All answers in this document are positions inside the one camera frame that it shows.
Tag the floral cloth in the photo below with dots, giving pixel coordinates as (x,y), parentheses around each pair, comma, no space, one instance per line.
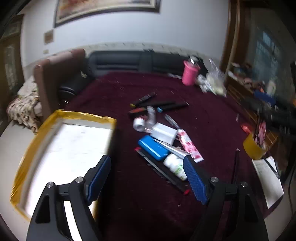
(23,106)

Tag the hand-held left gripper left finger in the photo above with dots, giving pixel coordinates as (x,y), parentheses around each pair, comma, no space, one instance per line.
(100,177)

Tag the thin dark rod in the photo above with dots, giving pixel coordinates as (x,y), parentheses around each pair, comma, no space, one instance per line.
(235,166)

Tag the blue case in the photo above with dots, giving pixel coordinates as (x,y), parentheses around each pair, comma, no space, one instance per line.
(153,147)

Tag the small wall plaque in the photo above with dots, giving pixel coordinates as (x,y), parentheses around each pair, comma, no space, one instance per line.
(48,36)

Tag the pink cup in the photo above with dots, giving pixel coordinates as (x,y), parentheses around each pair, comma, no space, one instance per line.
(190,73)

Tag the pink floral tube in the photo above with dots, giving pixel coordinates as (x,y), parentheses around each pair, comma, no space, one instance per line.
(189,144)

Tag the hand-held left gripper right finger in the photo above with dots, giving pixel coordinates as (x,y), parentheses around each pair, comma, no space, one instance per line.
(195,180)

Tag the black marker with blue caps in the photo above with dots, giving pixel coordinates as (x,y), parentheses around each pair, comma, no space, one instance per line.
(172,107)

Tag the plain black marker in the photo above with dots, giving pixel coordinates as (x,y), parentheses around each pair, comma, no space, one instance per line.
(159,104)

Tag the brown chair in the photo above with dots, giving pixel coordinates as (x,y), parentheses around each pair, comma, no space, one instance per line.
(57,78)

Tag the white tape roll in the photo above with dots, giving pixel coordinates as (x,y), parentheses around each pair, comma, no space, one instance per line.
(139,124)

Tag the red packet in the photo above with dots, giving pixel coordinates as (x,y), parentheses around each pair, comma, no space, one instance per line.
(245,129)

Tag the clear plastic bag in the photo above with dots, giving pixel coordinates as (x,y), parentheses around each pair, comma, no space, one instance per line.
(216,81)

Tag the black pen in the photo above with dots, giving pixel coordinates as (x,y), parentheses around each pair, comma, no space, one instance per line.
(272,168)

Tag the white crumpled wrapper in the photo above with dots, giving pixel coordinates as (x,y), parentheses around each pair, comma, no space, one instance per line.
(202,84)

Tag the black marker with red cap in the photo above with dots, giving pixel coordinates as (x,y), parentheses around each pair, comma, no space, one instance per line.
(138,110)

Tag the clear pen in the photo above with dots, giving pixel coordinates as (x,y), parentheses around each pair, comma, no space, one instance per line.
(171,121)

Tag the white box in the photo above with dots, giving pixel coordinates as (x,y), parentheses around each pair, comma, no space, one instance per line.
(163,133)

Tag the black leather sofa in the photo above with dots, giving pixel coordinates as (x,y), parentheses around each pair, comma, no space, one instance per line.
(120,62)

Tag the black marker with yellow caps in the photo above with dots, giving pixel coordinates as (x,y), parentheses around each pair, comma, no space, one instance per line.
(143,99)

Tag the white notebook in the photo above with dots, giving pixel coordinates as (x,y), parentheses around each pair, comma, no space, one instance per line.
(270,185)

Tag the wooden shelf unit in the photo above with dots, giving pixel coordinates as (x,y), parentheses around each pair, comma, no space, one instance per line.
(254,46)

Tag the maroon blanket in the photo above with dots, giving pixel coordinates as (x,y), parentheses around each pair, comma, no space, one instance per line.
(143,204)

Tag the pink packet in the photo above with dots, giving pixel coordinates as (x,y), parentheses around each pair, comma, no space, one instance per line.
(261,132)

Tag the yellow tape roll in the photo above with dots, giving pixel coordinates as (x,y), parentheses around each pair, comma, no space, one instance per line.
(251,148)

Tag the white tube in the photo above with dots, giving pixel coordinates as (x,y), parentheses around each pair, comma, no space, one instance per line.
(175,150)

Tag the long black ruler box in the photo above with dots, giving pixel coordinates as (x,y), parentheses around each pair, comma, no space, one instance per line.
(159,170)

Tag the small clear bottle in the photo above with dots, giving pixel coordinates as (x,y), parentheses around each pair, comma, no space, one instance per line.
(150,114)

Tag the white bottle with green label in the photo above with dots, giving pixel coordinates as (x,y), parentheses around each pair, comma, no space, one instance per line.
(174,165)

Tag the framed painting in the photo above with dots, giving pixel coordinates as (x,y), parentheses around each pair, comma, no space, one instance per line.
(104,7)

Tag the wooden glass-door cabinet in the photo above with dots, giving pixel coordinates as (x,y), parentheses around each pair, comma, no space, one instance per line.
(10,64)

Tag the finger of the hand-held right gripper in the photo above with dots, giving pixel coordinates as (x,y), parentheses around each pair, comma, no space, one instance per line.
(263,96)

